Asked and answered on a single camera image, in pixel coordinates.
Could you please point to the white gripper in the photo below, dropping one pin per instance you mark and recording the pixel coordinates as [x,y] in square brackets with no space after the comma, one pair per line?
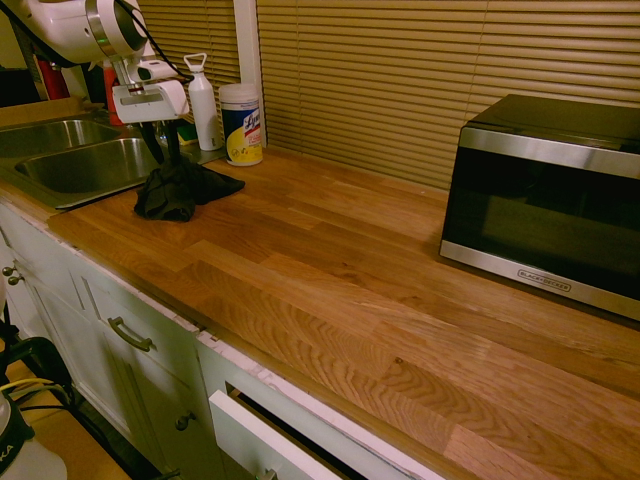
[150,102]

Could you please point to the dark cloth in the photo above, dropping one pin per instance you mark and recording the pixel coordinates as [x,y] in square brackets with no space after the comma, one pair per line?
[175,195]

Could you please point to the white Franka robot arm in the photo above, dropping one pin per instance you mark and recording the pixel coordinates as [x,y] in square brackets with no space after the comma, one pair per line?
[50,25]

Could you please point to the white robot base black band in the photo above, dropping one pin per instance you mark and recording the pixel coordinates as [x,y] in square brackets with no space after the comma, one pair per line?
[20,450]

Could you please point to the green yellow sponge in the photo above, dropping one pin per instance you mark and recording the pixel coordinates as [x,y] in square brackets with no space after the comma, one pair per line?
[189,136]

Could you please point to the white water bottle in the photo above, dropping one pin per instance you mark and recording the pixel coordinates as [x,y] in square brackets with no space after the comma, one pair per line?
[205,110]

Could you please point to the disinfecting wipes canister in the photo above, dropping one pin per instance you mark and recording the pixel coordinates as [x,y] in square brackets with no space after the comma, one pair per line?
[245,135]

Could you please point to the red bottle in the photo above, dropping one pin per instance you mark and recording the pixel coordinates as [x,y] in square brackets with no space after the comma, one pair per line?
[52,82]
[107,75]

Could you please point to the stainless steel sink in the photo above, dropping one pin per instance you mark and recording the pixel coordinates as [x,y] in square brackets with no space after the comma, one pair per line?
[75,170]

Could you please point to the beige window blind by sink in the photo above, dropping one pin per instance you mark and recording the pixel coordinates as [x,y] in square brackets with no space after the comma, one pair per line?
[200,30]

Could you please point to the white kitchen cabinet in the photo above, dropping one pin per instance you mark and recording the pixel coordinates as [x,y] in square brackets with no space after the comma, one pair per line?
[75,310]

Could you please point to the round metal cabinet knob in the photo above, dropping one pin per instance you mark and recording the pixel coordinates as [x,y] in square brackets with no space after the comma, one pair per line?
[16,280]
[186,421]
[7,271]

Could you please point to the black clamp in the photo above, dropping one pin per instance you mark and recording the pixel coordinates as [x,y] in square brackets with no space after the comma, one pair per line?
[45,350]

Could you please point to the wide beige window blind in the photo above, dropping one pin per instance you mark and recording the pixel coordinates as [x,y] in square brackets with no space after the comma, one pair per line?
[425,75]

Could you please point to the white open drawer front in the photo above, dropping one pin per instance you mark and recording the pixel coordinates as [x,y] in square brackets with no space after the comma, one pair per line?
[250,435]

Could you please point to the black steel microwave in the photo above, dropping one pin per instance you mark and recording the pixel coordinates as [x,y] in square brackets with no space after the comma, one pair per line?
[540,200]

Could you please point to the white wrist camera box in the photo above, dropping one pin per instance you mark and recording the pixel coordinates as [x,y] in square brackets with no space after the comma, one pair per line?
[152,70]

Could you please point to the wide white window post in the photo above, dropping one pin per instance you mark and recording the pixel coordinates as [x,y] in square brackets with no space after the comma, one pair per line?
[246,40]

